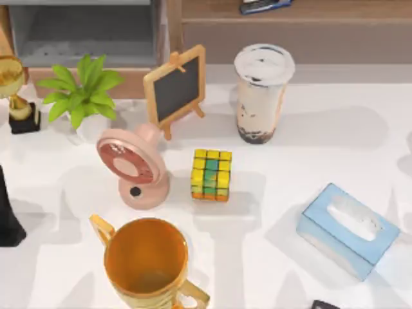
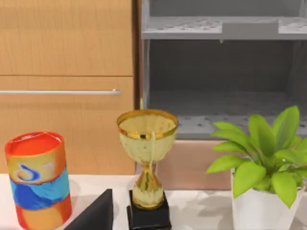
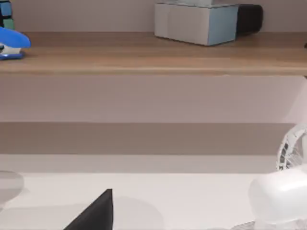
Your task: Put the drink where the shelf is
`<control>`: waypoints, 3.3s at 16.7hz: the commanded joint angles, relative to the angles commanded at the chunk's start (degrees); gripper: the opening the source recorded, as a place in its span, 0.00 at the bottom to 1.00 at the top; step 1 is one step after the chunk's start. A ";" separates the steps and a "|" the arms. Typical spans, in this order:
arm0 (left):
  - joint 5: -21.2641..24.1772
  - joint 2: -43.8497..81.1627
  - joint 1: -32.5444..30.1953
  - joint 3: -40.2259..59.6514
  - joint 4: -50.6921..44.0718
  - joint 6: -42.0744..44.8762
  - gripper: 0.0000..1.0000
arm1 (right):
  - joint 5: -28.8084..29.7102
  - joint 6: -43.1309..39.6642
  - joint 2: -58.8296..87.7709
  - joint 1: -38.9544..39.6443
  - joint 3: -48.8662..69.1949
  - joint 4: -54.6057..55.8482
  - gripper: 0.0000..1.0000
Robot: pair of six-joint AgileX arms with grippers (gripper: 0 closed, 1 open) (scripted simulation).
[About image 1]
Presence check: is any colourful puzzle cube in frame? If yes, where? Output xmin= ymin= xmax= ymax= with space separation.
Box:
xmin=190 ymin=148 xmax=233 ymax=203

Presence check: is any pink desk fan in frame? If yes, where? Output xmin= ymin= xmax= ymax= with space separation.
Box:
xmin=96 ymin=124 xmax=171 ymax=211

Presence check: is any wooden framed blackboard easel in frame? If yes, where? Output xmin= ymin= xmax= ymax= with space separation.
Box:
xmin=143 ymin=44 xmax=207 ymax=141

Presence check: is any milk tea cup with lid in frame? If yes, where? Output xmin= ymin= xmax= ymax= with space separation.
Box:
xmin=233 ymin=43 xmax=295 ymax=145

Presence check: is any large gold trophy cup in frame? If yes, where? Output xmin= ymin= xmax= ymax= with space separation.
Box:
xmin=89 ymin=214 xmax=211 ymax=309

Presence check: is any green plant in white pot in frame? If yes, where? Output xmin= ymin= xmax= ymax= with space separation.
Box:
xmin=35 ymin=53 xmax=126 ymax=140

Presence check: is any wooden shelf unit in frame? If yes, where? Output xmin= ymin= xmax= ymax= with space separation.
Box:
xmin=167 ymin=0 xmax=412 ymax=85

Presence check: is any dark blue stapler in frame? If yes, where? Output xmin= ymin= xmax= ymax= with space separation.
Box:
xmin=239 ymin=0 xmax=294 ymax=15

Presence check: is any light blue tissue box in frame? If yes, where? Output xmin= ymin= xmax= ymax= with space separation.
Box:
xmin=295 ymin=182 xmax=402 ymax=283

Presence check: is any grey cabinet with dark inside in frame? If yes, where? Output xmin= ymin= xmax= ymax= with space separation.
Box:
xmin=0 ymin=0 xmax=168 ymax=99

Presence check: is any small black object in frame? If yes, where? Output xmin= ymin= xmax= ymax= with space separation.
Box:
xmin=310 ymin=299 xmax=341 ymax=309

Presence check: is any small gold trophy black base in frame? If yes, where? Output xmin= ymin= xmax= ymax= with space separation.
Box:
xmin=0 ymin=55 xmax=42 ymax=135

